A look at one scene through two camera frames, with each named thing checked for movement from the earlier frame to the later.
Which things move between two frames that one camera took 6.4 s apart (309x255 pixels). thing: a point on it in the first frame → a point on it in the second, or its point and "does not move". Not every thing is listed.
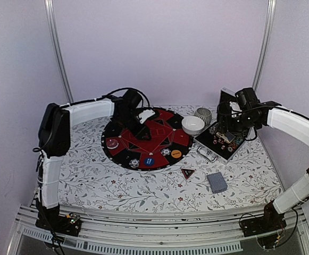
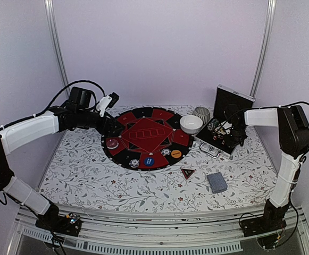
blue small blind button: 149,161 does not move
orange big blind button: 176,153 does not move
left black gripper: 143,131 → 110,131
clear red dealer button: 112,144 does not move
